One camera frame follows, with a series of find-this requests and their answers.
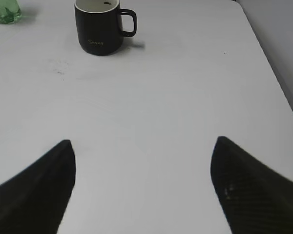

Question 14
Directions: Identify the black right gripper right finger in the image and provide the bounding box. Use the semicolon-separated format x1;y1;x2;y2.
210;136;293;234

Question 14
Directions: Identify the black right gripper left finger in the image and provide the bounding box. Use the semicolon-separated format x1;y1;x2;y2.
0;139;76;234

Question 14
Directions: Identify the black ceramic mug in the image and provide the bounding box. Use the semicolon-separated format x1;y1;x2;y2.
74;0;137;56

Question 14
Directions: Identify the green plastic soda bottle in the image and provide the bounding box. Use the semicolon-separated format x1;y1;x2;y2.
0;0;21;24

